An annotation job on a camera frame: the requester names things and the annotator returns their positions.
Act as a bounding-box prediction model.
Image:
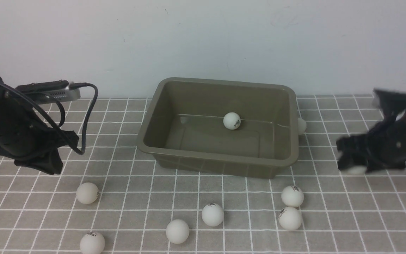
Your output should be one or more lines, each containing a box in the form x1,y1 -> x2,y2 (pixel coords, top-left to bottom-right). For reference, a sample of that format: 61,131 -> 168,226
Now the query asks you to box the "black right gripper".
336,89 -> 406,174

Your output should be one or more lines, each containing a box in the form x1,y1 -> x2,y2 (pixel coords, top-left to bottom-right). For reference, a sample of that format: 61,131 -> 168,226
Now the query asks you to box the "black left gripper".
0,130 -> 67,175

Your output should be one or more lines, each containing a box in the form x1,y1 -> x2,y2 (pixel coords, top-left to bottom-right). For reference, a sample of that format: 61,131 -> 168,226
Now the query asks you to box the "white ping-pong ball with logo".
281,185 -> 304,208
80,231 -> 106,254
201,203 -> 224,227

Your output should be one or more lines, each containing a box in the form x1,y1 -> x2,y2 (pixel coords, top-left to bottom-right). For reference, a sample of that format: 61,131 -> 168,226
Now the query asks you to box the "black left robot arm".
0,77 -> 66,175

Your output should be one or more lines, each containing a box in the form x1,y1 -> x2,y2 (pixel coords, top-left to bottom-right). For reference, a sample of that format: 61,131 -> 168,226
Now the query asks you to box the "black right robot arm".
336,89 -> 406,175

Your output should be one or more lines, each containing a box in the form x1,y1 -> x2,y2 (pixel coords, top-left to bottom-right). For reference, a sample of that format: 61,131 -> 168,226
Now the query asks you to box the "grey checkered tablecloth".
0,95 -> 406,254

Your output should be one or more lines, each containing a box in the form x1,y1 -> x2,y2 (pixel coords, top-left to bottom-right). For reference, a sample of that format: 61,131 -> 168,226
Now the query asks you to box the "olive green plastic bin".
137,77 -> 299,179

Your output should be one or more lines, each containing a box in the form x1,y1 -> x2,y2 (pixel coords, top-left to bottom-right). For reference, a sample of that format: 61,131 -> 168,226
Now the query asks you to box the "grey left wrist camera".
16,80 -> 81,104

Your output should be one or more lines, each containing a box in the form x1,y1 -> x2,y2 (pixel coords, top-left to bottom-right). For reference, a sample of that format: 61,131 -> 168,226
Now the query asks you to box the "black camera cable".
0,72 -> 99,156

